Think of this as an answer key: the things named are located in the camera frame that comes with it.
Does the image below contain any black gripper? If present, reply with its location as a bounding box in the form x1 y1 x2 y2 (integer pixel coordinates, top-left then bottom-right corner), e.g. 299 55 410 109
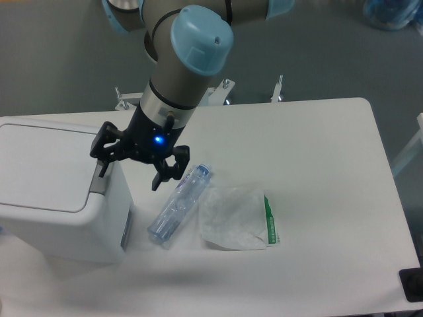
90 107 190 191

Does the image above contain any white push-top trash can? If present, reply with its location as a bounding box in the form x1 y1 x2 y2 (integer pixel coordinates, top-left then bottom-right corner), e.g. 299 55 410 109
1 117 133 263

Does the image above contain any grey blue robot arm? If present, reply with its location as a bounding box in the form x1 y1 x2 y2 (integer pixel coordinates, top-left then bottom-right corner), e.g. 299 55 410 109
90 1 293 189

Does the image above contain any crushed clear plastic bottle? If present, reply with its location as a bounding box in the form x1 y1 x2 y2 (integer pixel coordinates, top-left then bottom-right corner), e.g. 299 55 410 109
147 162 212 249

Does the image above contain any white green plastic bag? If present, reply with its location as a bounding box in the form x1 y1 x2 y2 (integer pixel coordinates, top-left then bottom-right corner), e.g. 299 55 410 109
199 186 280 250

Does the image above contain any blue plastic bag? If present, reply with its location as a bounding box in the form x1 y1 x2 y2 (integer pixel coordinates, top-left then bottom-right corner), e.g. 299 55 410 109
363 0 422 31

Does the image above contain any black clamp at table edge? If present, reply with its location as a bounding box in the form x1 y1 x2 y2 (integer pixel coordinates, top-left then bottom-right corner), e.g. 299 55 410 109
399 267 422 302

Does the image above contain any white metal base frame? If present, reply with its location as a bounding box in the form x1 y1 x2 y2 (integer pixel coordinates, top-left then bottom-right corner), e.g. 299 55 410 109
114 75 285 111

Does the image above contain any white frame at right edge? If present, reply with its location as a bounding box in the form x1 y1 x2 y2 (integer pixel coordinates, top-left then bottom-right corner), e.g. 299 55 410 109
391 113 422 178

